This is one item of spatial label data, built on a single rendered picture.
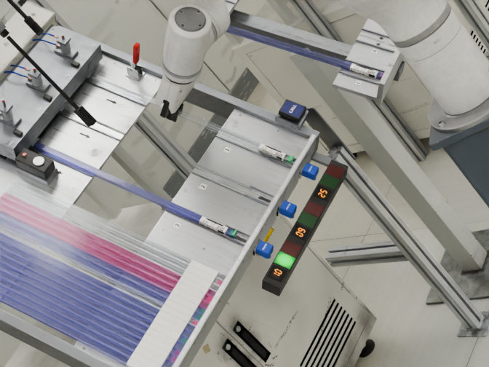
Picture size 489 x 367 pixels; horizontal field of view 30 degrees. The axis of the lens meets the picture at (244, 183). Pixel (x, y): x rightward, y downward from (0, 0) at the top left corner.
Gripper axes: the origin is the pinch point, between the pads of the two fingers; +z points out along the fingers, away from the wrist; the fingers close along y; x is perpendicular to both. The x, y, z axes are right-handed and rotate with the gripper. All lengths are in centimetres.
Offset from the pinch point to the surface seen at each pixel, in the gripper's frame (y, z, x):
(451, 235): -29, 35, 72
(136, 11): -138, 158, -80
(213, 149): 4.5, -0.8, 12.7
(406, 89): -85, 56, 44
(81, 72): 2.3, 1.1, -22.5
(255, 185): 8.7, -2.9, 24.8
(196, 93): -8.0, 1.6, 1.8
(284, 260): 21.8, -4.4, 38.0
